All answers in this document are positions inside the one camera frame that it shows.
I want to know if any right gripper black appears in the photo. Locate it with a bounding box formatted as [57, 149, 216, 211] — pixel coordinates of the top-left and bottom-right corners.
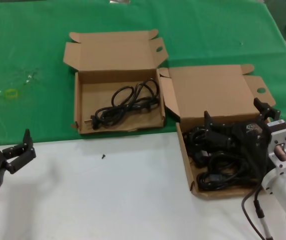
[203, 97, 281, 181]

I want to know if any green table cloth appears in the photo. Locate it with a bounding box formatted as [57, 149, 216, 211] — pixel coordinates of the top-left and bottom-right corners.
[0, 0, 286, 148]

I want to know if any black power cable bundle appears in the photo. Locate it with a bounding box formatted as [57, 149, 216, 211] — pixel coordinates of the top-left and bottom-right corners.
[189, 148, 249, 176]
[84, 78, 161, 131]
[182, 125, 210, 151]
[197, 169, 262, 193]

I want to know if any yellow-green rubber ring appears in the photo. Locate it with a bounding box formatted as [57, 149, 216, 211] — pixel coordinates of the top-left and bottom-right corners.
[4, 88, 19, 99]

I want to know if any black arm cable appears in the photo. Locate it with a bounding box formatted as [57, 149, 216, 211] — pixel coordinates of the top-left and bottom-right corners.
[241, 183, 270, 240]

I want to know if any open brown cardboard box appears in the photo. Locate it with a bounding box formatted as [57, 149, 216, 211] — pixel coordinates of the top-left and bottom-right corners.
[63, 29, 168, 136]
[158, 63, 276, 201]

